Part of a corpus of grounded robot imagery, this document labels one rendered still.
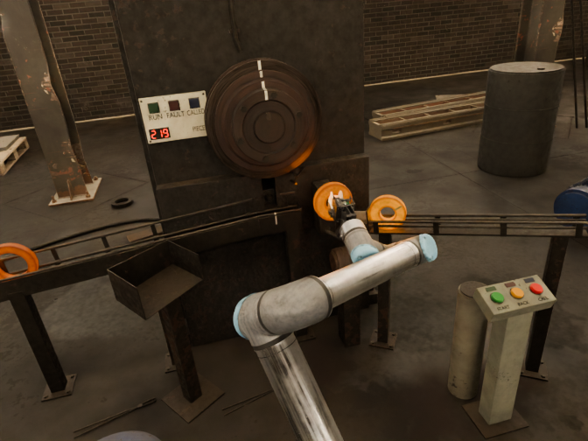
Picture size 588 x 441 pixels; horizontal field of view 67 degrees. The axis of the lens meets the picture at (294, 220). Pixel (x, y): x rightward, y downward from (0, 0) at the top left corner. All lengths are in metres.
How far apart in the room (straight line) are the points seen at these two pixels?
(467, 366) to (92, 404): 1.62
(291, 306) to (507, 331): 0.89
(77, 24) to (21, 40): 3.57
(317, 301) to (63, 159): 3.75
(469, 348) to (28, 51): 3.91
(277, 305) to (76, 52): 7.18
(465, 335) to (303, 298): 0.95
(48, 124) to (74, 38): 3.61
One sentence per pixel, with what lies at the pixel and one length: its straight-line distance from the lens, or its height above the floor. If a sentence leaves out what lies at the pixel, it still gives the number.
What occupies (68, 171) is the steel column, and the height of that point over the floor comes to 0.27.
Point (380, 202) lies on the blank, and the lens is 1.89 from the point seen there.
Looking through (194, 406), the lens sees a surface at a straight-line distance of 2.12.
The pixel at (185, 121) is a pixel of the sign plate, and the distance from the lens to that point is 1.91.
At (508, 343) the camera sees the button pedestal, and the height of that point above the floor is 0.42.
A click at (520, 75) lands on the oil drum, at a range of 4.11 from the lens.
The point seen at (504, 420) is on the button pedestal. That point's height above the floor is 0.01.
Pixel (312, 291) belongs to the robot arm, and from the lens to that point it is 1.08.
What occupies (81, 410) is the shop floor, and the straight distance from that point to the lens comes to 2.32.
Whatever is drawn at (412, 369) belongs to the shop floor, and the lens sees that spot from 2.20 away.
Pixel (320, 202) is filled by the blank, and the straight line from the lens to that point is 1.72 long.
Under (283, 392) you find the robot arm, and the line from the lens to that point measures 1.21.
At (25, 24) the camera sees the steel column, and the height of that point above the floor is 1.51.
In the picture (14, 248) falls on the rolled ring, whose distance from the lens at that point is 2.08.
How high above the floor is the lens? 1.55
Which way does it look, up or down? 27 degrees down
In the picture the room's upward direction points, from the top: 5 degrees counter-clockwise
